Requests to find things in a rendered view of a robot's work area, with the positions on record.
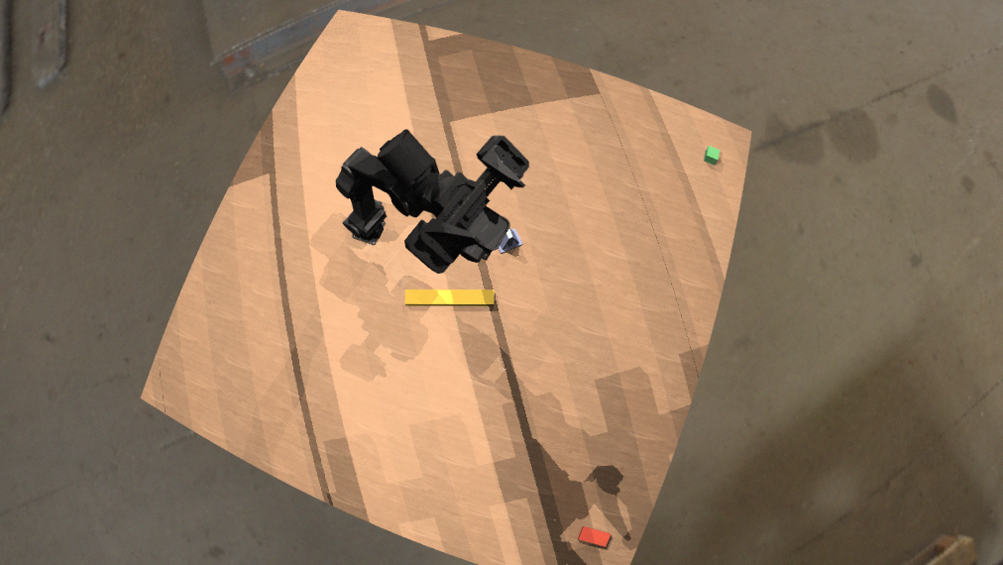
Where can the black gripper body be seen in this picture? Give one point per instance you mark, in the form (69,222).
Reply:
(456,199)

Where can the red flat bar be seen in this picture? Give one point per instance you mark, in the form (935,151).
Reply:
(594,536)

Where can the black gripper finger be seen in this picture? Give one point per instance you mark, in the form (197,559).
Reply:
(503,165)
(434,233)

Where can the yellow bar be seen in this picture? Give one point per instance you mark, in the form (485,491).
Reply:
(449,297)

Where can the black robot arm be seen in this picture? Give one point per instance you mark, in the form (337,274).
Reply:
(403,169)

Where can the small green cube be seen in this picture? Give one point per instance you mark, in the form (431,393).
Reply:
(712,155)

